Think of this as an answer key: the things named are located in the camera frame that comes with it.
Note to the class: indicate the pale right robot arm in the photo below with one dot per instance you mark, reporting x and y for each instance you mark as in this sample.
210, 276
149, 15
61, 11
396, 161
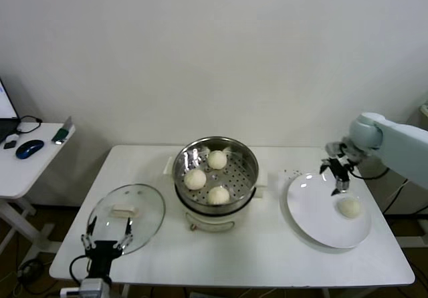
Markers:
401, 144

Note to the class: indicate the white side table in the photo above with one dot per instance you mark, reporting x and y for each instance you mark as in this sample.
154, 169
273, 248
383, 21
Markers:
30, 171

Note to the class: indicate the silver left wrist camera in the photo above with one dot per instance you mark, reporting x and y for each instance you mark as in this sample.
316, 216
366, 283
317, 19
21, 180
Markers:
95, 287

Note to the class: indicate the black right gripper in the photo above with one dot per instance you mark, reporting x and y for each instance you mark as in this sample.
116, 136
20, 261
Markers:
339, 169

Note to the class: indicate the glass pot lid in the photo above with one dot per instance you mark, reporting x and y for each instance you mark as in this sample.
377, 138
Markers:
147, 218

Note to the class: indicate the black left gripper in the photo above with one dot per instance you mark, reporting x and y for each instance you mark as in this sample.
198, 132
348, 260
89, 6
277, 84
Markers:
102, 254

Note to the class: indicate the black white usb adapter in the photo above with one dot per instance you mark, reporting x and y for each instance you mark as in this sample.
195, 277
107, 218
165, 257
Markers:
9, 145

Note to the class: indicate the small green grey device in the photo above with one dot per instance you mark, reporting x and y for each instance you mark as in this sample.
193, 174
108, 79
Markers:
61, 134

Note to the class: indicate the white furniture base bar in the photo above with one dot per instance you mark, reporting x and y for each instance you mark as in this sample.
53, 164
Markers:
413, 242

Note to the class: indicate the black laptop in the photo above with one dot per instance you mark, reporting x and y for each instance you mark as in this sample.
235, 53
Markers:
5, 104

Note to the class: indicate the steel steamer basket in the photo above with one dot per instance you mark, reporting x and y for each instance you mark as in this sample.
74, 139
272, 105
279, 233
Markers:
249, 157

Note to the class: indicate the white electric pot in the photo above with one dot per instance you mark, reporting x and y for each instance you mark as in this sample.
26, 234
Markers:
207, 219

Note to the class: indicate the white steamed baozi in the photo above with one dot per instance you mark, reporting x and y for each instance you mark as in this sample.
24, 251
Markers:
219, 195
217, 160
349, 207
195, 179

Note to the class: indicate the white round plate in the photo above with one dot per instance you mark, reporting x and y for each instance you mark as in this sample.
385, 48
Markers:
317, 218

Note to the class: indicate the blue computer mouse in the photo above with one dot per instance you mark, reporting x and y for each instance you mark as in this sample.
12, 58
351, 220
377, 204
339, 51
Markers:
29, 149

